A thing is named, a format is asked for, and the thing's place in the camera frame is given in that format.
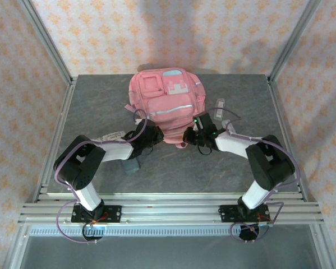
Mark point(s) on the aluminium frame post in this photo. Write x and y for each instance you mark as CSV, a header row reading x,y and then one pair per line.
x,y
294,42
44,42

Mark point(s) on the aluminium frame leg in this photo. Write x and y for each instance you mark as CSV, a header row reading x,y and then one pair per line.
x,y
14,249
324,249

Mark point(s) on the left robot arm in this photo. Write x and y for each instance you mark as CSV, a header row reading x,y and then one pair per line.
x,y
80,165

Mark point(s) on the aluminium side rail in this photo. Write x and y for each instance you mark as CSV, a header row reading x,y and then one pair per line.
x,y
280,112
55,134

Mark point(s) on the pink school backpack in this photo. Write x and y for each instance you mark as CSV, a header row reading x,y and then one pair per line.
x,y
167,98

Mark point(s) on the wide aluminium base beam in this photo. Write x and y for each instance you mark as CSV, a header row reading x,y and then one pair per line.
x,y
170,213

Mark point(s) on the orange patterned backdrop cloth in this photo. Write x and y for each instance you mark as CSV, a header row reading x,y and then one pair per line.
x,y
184,33

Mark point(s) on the clear plastic pen case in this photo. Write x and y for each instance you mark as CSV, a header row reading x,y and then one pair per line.
x,y
229,126
220,109

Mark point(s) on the grey-blue pencil case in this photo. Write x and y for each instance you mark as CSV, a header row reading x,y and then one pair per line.
x,y
132,166

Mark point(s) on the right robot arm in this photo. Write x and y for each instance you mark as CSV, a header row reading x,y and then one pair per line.
x,y
268,162

